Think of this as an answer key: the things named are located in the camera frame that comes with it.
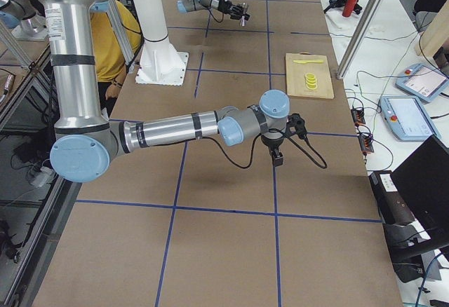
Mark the black braided cable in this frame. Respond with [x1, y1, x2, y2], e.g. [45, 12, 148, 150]
[201, 128, 329, 170]

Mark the person in yellow shirt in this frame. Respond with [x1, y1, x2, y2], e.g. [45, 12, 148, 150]
[91, 0, 141, 116]

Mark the wooden block upright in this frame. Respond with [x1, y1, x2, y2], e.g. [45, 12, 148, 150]
[415, 1, 449, 57]

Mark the black monitor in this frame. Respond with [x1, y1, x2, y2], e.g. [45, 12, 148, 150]
[389, 135, 448, 263]

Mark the bamboo cutting board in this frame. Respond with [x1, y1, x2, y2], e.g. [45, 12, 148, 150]
[285, 53, 334, 100]

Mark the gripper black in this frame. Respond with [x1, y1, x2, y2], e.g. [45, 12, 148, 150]
[217, 0, 250, 20]
[262, 128, 284, 165]

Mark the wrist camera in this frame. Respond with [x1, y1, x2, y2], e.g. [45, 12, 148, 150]
[287, 113, 307, 139]

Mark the teach pendant near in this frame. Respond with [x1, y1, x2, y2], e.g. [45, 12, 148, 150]
[380, 95, 441, 142]

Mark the lemon slice leftmost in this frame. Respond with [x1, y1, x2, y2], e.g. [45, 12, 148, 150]
[306, 84, 318, 90]

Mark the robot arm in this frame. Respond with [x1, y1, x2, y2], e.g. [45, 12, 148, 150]
[39, 0, 290, 183]
[177, 0, 250, 26]

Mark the teach pendant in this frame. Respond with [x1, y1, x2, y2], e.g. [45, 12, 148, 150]
[395, 63, 448, 103]
[380, 95, 441, 142]

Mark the teach pendant far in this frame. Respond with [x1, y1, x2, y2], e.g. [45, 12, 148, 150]
[395, 63, 448, 103]

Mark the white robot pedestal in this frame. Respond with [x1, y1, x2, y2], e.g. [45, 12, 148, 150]
[133, 0, 189, 86]

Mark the red thermos bottle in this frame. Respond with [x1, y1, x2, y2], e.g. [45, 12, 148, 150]
[342, 0, 362, 18]

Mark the aluminium frame post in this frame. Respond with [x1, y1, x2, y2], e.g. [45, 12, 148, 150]
[336, 0, 383, 80]

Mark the yellow plastic knife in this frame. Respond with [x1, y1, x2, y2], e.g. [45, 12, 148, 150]
[292, 59, 325, 64]

